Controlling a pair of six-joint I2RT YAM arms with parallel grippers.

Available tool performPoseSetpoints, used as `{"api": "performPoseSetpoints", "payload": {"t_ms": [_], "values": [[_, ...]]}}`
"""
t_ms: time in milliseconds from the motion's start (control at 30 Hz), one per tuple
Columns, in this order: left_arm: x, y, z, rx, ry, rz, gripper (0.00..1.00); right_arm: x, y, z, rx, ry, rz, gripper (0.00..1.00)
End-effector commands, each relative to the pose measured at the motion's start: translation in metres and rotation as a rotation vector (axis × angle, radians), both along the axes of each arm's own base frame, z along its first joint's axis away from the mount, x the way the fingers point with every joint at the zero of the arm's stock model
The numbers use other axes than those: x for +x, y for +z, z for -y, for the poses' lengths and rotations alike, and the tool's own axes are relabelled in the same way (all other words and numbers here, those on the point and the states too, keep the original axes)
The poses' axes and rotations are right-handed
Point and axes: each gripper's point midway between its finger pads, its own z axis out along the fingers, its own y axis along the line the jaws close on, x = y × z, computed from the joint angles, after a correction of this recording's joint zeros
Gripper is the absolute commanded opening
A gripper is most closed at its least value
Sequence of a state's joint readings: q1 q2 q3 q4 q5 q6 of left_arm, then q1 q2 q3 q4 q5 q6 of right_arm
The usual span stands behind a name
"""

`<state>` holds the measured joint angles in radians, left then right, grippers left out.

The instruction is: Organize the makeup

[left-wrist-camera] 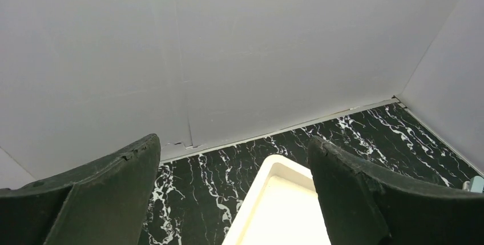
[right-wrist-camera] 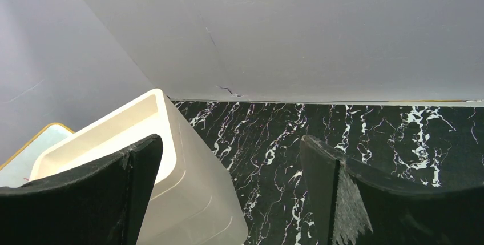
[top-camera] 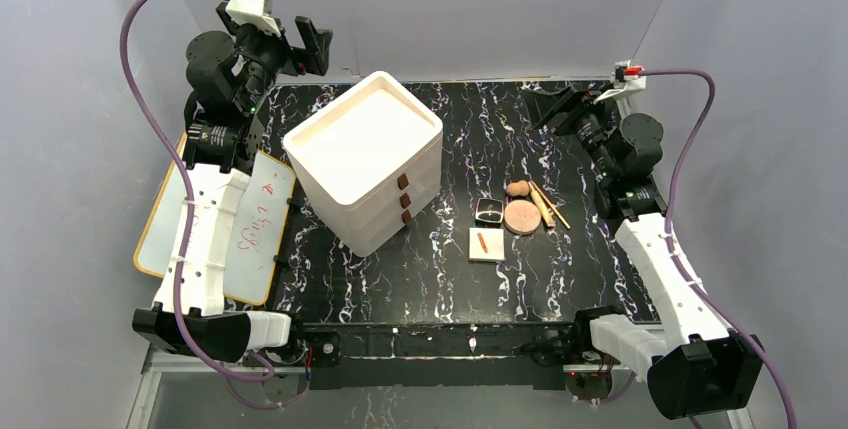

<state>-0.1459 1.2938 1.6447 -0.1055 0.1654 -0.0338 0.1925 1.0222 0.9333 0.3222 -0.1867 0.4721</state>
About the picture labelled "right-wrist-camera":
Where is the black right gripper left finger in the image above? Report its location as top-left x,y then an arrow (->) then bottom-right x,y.
1,134 -> 163,244

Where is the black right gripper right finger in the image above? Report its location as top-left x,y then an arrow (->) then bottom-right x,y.
301,135 -> 483,244

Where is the yellow-framed whiteboard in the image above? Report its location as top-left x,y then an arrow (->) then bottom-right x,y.
1,122 -> 74,188

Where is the white drawer organizer box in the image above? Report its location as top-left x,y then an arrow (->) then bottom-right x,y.
29,89 -> 248,244

